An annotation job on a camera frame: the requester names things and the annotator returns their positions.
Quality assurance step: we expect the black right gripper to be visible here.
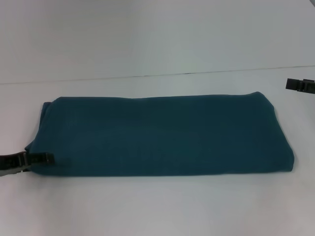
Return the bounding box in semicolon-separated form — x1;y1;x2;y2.
285;78;315;94

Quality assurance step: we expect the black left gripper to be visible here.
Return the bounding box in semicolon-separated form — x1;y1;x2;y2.
0;151;55;177

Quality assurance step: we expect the teal blue shirt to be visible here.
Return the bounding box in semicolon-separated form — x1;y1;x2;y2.
24;91;295;178

